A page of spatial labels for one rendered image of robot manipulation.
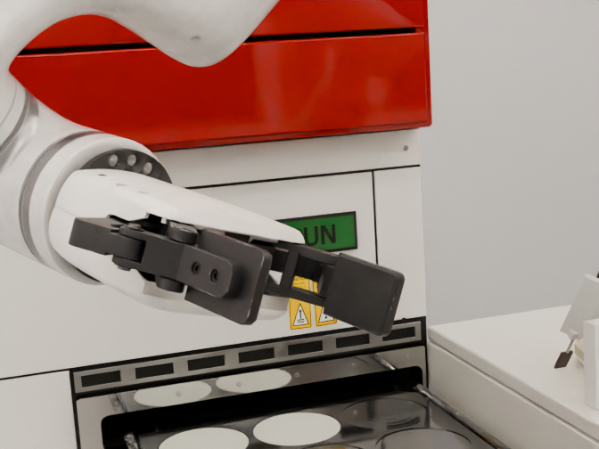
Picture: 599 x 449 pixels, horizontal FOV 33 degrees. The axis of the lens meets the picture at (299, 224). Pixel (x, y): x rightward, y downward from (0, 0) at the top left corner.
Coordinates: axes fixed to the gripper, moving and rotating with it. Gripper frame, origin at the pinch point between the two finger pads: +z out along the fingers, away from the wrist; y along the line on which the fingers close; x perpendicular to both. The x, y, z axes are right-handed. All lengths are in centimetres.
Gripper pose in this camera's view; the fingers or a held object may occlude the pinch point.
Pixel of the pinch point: (316, 292)
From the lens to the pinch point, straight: 44.9
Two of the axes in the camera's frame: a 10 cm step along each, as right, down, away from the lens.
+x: 2.6, -9.6, -0.6
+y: -6.6, -1.3, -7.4
